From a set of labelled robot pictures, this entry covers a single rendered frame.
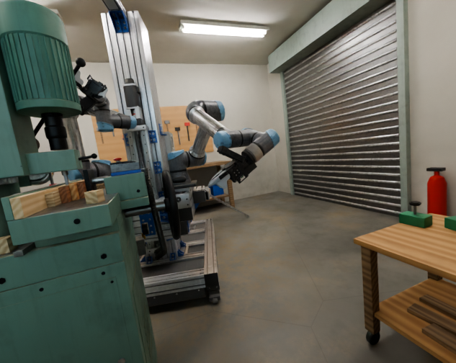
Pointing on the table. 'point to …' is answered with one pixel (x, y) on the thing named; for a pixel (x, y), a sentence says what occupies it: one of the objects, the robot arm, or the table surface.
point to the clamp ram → (91, 179)
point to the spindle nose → (55, 131)
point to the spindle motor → (37, 58)
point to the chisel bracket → (53, 161)
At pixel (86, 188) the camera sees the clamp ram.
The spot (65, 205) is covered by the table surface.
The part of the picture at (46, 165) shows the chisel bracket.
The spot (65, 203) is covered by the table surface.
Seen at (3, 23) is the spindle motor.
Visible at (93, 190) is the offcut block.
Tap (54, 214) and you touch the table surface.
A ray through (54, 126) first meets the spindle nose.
